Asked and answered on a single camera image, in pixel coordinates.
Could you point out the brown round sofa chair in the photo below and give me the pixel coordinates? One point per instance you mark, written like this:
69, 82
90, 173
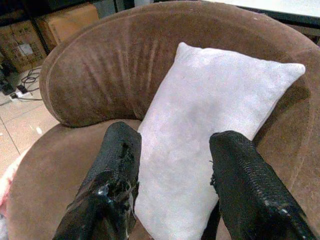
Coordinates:
105, 82

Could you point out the white power strip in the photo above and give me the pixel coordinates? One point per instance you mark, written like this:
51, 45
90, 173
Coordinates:
18, 94

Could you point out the white table top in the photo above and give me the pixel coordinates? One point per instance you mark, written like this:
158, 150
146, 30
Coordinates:
277, 8

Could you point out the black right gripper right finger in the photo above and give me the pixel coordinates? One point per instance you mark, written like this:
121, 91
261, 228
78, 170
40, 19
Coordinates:
250, 190

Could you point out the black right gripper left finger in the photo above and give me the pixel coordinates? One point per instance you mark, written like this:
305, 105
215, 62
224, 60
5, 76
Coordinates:
110, 180

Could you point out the black metal shelf frame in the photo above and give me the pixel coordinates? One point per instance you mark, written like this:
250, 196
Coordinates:
37, 27

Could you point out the white rectangular pillow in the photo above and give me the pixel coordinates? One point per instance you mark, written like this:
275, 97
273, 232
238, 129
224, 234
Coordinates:
200, 130

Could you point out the brown cardboard box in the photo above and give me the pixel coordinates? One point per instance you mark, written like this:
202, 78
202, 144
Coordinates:
20, 42
67, 23

